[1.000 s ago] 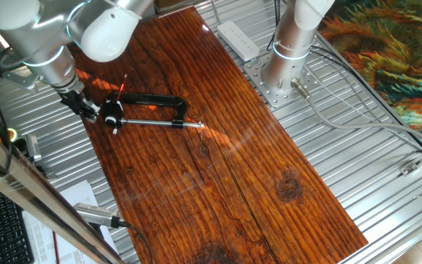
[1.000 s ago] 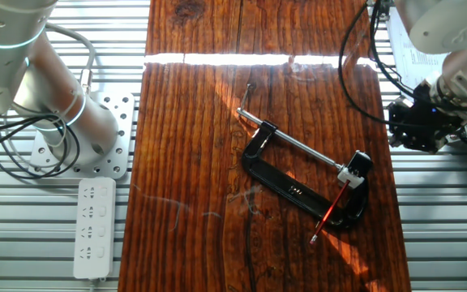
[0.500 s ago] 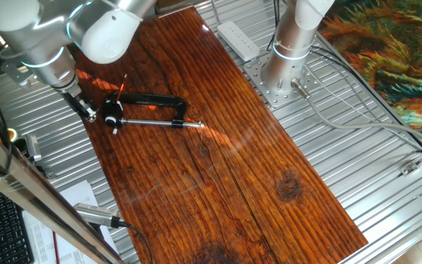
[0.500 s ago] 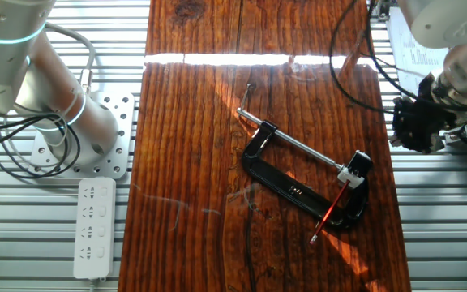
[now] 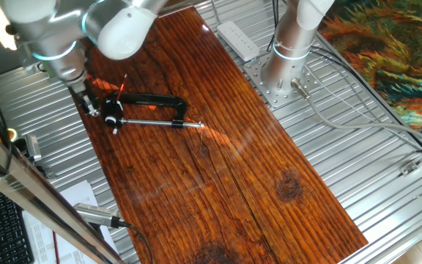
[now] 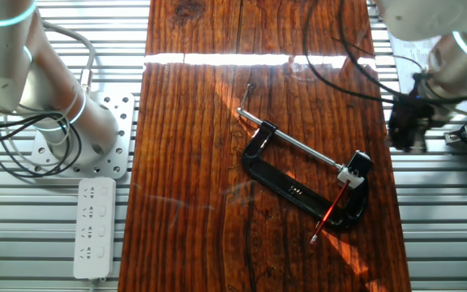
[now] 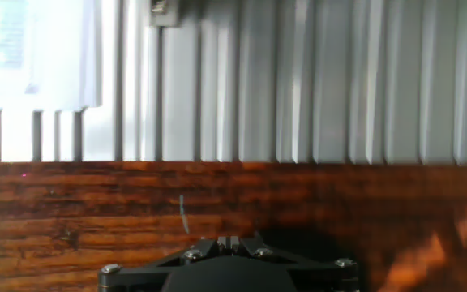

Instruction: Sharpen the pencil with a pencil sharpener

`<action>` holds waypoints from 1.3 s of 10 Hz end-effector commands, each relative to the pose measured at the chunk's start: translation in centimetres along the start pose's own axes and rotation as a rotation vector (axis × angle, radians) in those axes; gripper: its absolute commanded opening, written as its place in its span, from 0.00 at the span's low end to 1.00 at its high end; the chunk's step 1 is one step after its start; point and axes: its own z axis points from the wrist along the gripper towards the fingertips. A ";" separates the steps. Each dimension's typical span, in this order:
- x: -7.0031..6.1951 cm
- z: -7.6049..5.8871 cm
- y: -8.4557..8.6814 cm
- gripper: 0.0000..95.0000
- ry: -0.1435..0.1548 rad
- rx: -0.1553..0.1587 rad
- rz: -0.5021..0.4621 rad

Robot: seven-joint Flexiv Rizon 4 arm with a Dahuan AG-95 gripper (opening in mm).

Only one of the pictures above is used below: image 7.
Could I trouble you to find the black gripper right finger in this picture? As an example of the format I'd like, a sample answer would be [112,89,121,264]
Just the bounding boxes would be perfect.
[229,231,359,292]

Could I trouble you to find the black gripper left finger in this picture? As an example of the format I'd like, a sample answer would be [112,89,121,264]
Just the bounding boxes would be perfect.
[96,234,229,292]

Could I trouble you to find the printed paper sheets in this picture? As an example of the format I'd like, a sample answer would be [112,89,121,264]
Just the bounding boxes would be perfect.
[0,0,104,111]

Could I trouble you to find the brown wooden board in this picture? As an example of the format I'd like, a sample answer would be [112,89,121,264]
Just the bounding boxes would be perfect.
[0,161,467,292]

